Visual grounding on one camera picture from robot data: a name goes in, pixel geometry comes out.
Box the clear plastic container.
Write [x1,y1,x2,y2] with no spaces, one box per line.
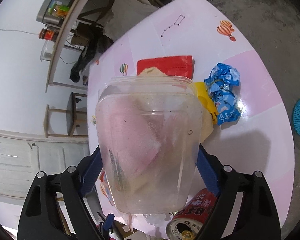
[95,76,203,215]

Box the silver rice cooker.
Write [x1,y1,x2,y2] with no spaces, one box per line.
[36,0,72,27]

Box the crumpled blue wrapper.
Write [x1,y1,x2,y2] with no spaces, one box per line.
[204,63,241,125]

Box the red foil snack bag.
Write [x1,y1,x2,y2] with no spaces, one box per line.
[136,55,194,80]

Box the wooden chair black seat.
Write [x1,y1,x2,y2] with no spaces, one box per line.
[43,92,88,138]

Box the yellow wrapper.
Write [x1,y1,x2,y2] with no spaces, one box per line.
[194,82,219,125]

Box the pink paper sheet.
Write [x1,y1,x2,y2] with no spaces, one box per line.
[103,96,161,178]

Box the pickle jar green label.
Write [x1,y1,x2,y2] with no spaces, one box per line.
[47,1,70,18]

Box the red lidded jar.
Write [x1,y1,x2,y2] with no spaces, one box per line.
[39,29,58,42]

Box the red drink can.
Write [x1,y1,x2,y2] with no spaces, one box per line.
[166,188,217,239]

